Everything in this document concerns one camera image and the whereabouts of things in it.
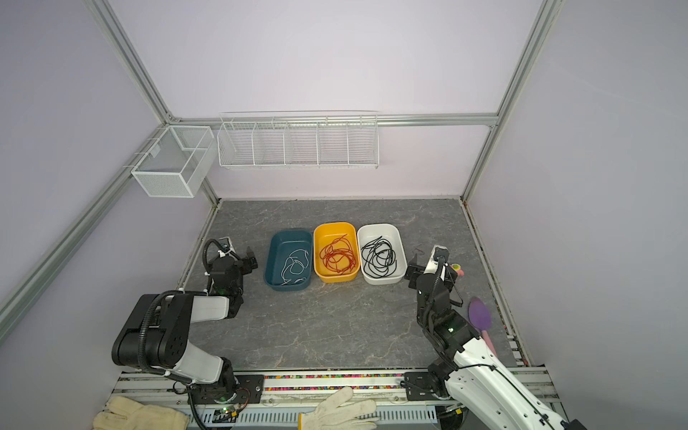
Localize black cable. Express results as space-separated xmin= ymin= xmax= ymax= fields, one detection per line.
xmin=359 ymin=235 xmax=400 ymax=281

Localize white cable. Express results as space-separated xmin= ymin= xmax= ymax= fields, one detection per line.
xmin=278 ymin=248 xmax=311 ymax=286

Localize red cable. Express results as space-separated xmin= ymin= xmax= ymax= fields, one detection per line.
xmin=319 ymin=233 xmax=358 ymax=277

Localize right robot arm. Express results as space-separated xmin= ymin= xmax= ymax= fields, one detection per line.
xmin=405 ymin=247 xmax=585 ymax=429

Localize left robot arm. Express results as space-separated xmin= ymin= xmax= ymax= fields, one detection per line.
xmin=111 ymin=247 xmax=258 ymax=404

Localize pink toy figure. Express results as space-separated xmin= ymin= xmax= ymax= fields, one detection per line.
xmin=451 ymin=263 xmax=464 ymax=277

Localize purple object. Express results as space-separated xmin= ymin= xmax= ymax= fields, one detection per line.
xmin=468 ymin=297 xmax=496 ymax=355

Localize teal plastic bin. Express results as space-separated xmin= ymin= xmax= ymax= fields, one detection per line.
xmin=264 ymin=229 xmax=314 ymax=292

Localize white plastic bin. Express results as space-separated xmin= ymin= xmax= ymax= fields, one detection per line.
xmin=357 ymin=223 xmax=408 ymax=286

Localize yellow plastic bin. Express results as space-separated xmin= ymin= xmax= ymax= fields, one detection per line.
xmin=314 ymin=222 xmax=360 ymax=283

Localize white mesh box basket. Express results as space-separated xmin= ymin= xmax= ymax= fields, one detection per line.
xmin=132 ymin=125 xmax=217 ymax=198

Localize right work glove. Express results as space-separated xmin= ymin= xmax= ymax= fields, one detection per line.
xmin=298 ymin=386 xmax=378 ymax=430

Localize work glove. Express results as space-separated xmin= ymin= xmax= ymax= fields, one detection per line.
xmin=92 ymin=396 xmax=190 ymax=430
xmin=298 ymin=386 xmax=378 ymax=430

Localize left work glove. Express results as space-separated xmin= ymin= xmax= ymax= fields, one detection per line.
xmin=92 ymin=396 xmax=190 ymax=430

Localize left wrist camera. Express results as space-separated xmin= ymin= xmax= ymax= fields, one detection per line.
xmin=217 ymin=236 xmax=235 ymax=254

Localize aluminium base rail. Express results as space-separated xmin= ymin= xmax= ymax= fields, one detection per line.
xmin=106 ymin=367 xmax=560 ymax=426

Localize white wire shelf basket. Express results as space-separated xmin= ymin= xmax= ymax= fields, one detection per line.
xmin=217 ymin=110 xmax=380 ymax=168

